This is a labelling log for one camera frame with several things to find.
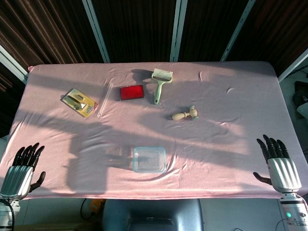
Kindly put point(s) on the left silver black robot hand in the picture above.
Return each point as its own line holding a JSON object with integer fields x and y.
{"x": 18, "y": 178}

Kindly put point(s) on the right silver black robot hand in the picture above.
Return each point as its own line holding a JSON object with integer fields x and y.
{"x": 284, "y": 173}

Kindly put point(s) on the clear blue-rimmed container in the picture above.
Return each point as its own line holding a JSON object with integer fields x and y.
{"x": 149, "y": 160}

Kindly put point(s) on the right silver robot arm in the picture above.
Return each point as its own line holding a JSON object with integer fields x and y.
{"x": 293, "y": 211}

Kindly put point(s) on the pink tablecloth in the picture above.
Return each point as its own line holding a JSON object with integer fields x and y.
{"x": 216, "y": 144}

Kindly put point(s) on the black equipment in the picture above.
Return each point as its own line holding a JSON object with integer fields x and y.
{"x": 300, "y": 95}

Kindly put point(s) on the yellow blister pack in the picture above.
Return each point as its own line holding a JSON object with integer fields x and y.
{"x": 79, "y": 102}

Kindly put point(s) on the clear glass tube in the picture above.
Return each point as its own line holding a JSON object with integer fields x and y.
{"x": 104, "y": 101}

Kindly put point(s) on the small wooden mallet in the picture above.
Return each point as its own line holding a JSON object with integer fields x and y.
{"x": 179, "y": 116}

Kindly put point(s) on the grey robot torso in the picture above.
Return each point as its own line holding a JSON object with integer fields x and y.
{"x": 151, "y": 214}

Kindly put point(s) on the red ink pad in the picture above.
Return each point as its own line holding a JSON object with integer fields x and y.
{"x": 132, "y": 93}

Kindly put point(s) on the mint green roller tool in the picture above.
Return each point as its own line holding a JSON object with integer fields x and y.
{"x": 158, "y": 89}

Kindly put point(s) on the light grey metal frame post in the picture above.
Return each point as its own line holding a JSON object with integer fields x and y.
{"x": 237, "y": 31}
{"x": 292, "y": 66}
{"x": 178, "y": 29}
{"x": 96, "y": 31}
{"x": 12, "y": 63}

